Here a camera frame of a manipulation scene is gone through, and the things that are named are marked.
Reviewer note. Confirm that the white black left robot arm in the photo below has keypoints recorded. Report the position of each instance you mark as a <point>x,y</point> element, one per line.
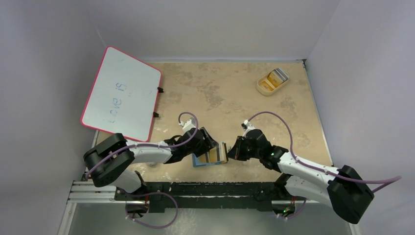
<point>108,162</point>

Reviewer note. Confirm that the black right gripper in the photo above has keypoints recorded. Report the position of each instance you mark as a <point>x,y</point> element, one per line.
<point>240,146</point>

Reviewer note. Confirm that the stack of cards in tray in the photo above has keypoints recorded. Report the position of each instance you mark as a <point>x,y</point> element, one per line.
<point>277,77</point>

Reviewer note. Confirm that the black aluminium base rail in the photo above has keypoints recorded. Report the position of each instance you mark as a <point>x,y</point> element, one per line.
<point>158,196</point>

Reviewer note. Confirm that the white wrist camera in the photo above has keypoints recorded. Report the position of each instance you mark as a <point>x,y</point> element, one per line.
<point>188,125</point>
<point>247,127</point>

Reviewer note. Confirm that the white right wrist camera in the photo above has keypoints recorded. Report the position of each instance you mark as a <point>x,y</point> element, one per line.
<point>247,127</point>

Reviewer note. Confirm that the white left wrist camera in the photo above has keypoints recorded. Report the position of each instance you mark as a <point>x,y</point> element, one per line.
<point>188,125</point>

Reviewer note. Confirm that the pink framed whiteboard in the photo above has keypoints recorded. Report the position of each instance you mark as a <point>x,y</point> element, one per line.
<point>123,96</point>

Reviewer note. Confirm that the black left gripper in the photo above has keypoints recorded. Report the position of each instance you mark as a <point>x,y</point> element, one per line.
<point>207,144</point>

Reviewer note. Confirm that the blue leather card holder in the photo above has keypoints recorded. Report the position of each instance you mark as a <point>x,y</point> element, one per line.
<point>196,162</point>

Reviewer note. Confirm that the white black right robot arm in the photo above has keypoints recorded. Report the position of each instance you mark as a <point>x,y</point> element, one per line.
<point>336,188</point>

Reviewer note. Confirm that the cream oval card tray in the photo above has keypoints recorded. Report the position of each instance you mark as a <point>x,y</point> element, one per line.
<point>272,82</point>

